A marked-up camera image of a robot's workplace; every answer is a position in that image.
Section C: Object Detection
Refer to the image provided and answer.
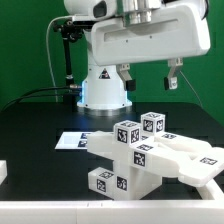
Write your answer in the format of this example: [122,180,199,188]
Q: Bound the white tagged cube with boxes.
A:
[114,120,141,145]
[141,112,165,135]

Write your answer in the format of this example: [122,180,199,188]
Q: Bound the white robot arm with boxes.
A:
[64,0,210,116]

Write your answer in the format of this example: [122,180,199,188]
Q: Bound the white chair back frame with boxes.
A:
[87,131,224,187]

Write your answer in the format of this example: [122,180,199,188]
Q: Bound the white marker base plate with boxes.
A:
[55,132,89,150]

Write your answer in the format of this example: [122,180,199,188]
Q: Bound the grey camera cable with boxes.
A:
[45,15,74,103]

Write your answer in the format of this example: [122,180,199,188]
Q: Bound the black cables on table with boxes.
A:
[0,83,83,111]

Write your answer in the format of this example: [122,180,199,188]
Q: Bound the black camera stand pole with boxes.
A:
[63,36,76,111]

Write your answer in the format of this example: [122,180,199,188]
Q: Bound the black camera on stand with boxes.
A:
[53,18,95,43]

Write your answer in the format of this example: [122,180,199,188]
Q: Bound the white obstacle wall frame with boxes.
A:
[0,181,224,224]

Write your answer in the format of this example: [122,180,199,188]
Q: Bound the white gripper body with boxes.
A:
[91,4,210,65]

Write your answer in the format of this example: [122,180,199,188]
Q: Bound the white block at left edge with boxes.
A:
[0,160,7,185]

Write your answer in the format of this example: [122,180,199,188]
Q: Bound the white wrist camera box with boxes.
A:
[93,0,117,19]

